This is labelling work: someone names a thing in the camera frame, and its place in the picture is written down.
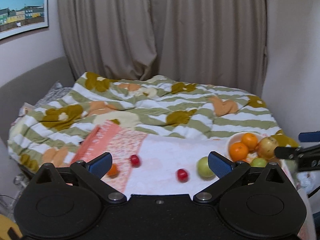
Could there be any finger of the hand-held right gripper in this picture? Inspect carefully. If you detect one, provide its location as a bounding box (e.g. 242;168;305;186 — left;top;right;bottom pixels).
298;131;320;143
274;146;301;160

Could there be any green striped floral blanket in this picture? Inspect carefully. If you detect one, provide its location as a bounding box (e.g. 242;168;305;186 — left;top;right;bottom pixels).
7;72;300;173

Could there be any green apple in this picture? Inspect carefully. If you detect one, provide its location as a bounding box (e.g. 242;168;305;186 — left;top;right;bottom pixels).
196;156;217;179
250;157;268;168

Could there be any framed wall poster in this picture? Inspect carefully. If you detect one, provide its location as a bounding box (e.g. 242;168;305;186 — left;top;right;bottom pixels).
0;0;50;41

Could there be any small red fruit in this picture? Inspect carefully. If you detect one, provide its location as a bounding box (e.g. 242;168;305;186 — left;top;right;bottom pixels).
176;169;188;183
129;154;141;167

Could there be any yellow apple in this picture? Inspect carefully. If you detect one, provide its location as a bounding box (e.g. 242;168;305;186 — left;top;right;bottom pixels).
256;136;279;159

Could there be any large orange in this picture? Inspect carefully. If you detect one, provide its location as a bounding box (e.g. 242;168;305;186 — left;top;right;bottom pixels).
229;142;249;164

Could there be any small white box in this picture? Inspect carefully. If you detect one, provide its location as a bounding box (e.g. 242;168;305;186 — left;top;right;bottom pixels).
19;102;35;117

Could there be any grey patterned pillow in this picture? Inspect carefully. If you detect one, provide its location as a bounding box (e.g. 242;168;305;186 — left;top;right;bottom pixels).
33;81;73;106

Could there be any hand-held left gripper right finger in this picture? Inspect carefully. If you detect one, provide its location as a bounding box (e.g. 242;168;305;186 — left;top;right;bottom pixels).
193;151;290;204

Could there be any beige curtain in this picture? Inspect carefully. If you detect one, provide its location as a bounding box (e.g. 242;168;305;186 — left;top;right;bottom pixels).
57;0;267;98

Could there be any pink floral cloth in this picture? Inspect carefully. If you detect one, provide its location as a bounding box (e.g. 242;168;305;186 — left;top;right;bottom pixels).
70;119;299;198

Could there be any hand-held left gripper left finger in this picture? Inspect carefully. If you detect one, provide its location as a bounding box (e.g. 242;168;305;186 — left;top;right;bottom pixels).
30;152;127;204

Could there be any yellow object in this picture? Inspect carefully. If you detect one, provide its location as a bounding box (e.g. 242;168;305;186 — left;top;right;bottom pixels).
0;214;23;240

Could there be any cream oval bowl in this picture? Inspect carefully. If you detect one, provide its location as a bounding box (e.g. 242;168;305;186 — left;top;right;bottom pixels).
226;132;284;168

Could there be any medium orange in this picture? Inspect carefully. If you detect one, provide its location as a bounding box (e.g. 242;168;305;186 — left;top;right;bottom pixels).
241;133;259;151

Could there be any black cable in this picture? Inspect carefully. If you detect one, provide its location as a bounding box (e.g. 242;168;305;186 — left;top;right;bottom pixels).
307;179;320;198

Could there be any grey upholstered headboard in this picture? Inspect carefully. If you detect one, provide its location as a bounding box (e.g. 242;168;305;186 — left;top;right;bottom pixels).
0;56;76;140

